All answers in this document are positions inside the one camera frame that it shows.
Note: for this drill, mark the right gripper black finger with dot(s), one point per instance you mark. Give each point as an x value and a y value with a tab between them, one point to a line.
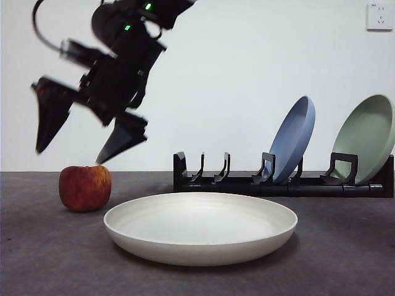
51	117
123	135

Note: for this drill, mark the red yellow apple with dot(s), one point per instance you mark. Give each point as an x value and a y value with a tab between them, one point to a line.
83	191

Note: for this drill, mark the cream yellow plate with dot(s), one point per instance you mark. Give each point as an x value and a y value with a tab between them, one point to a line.
200	228

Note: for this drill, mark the black plate rack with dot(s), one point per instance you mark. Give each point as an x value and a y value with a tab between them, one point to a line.
240	188

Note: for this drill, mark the blue plate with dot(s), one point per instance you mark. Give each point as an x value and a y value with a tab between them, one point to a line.
293	138

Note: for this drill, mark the green plate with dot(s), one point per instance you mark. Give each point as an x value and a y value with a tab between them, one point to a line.
364	138

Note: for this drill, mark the white wall socket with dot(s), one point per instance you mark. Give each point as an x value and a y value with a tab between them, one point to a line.
379	17

